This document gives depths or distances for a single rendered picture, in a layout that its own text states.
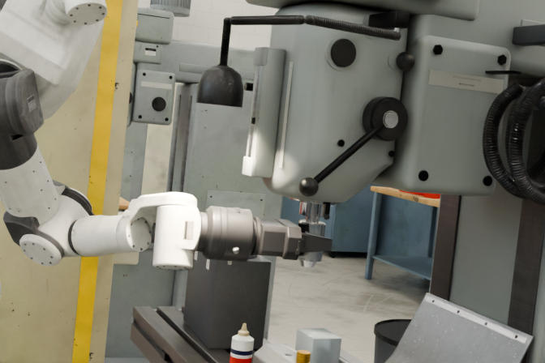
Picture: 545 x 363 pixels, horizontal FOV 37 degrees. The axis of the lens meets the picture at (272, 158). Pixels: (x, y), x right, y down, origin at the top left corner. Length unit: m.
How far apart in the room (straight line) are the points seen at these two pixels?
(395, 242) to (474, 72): 7.51
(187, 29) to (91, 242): 9.39
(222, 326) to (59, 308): 1.45
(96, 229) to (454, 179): 0.61
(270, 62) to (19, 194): 0.47
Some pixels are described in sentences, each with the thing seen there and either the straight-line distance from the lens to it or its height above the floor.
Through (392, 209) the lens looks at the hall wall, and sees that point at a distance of 8.92.
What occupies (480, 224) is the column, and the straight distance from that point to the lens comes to 1.61.
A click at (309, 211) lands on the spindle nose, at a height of 1.29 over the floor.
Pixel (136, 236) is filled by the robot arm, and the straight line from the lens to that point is 1.40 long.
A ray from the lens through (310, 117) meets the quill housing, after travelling 1.28.
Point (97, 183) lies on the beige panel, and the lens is 3.03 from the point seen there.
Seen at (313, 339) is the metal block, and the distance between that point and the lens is 1.33.
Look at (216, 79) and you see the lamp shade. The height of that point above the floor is 1.49.
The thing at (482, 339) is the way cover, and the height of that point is 1.07.
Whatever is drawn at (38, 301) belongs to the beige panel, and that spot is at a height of 0.70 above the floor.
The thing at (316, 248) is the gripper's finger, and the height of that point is 1.23.
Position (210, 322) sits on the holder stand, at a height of 1.01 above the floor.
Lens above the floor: 1.44
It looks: 3 degrees down
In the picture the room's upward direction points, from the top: 6 degrees clockwise
